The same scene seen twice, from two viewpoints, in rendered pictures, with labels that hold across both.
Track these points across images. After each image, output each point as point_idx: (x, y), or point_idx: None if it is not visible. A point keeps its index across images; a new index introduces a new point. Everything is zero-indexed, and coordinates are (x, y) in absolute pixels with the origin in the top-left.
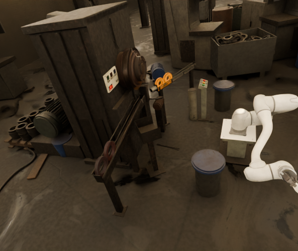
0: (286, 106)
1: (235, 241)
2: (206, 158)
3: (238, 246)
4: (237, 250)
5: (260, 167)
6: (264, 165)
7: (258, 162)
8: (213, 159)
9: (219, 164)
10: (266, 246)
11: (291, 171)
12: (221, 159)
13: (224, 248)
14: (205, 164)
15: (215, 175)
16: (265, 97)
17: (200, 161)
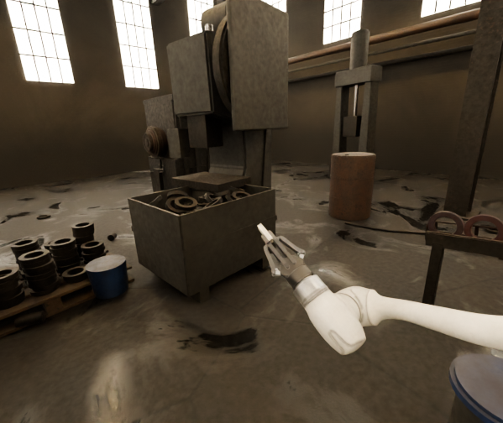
0: None
1: (323, 422)
2: None
3: (314, 419)
4: (309, 411)
5: (353, 288)
6: (353, 293)
7: (365, 289)
8: None
9: (483, 398)
10: None
11: (301, 268)
12: None
13: (319, 397)
14: (485, 373)
15: (459, 400)
16: None
17: (498, 368)
